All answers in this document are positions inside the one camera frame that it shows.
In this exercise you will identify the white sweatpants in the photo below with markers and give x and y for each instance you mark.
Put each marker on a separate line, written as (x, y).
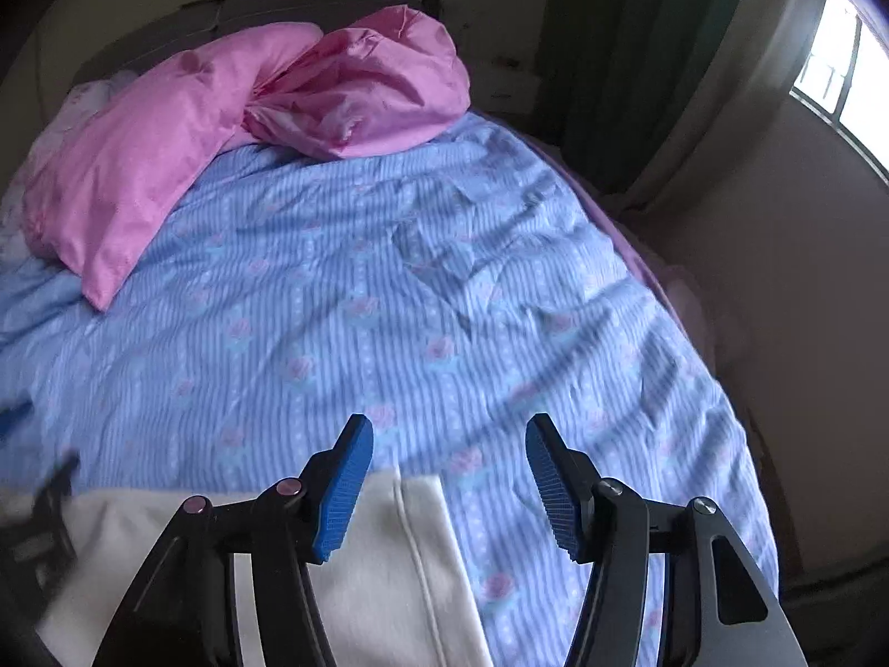
(395, 593)

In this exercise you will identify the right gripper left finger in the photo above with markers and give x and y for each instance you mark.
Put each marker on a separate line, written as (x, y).
(181, 607)

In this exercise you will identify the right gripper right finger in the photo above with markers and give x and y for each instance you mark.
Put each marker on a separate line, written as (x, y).
(717, 606)

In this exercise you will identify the blue striped floral bedsheet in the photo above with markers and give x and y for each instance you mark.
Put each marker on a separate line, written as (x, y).
(448, 293)

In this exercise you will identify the bright window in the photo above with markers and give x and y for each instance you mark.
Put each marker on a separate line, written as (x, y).
(843, 80)

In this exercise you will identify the pink crumpled blanket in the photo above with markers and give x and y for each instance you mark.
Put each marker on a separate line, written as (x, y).
(387, 83)

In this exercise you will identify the pink pillow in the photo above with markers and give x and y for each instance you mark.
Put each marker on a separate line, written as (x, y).
(101, 198)

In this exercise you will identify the dark green curtain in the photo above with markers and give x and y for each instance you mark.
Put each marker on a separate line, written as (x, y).
(615, 76)

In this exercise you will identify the dark grey headboard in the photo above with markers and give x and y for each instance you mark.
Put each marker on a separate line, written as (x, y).
(199, 22)

